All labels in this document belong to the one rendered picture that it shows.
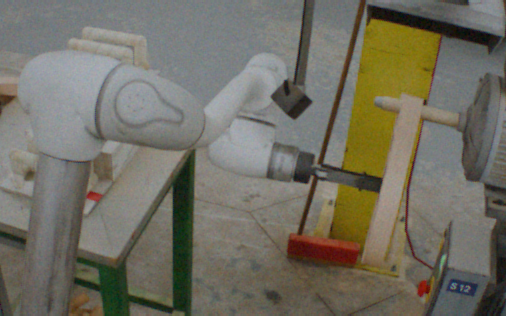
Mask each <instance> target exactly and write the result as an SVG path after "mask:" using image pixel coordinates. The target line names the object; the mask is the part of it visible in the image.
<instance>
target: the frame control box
mask: <svg viewBox="0 0 506 316"><path fill-rule="evenodd" d="M447 226H449V231H448V235H447V238H446V240H445V239H444V236H443V237H442V238H443V242H442V247H441V250H440V252H438V255H437V258H436V261H435V264H434V266H433V269H432V273H431V276H430V279H429V282H428V285H429V286H431V287H430V292H429V294H426V299H425V310H424V311H423V316H473V315H474V312H475V310H476V308H477V306H478V304H479V301H480V300H482V299H484V298H485V297H488V296H486V295H482V294H483V292H484V290H485V288H486V285H487V283H488V281H489V278H490V269H491V255H490V252H491V229H490V228H487V227H484V226H480V225H476V224H474V225H473V224H469V223H465V222H462V221H458V220H454V219H452V220H451V221H450V223H448V225H447ZM444 254H446V260H445V263H444V266H443V268H442V267H441V264H440V263H441V261H442V257H443V256H444ZM439 265H440V271H439V275H438V278H437V280H436V279H435V277H436V272H437V270H438V268H439ZM504 287H506V280H505V281H502V282H501V283H498V284H496V287H495V289H494V291H493V294H494V293H496V292H497V291H499V290H500V289H503V288H504Z"/></svg>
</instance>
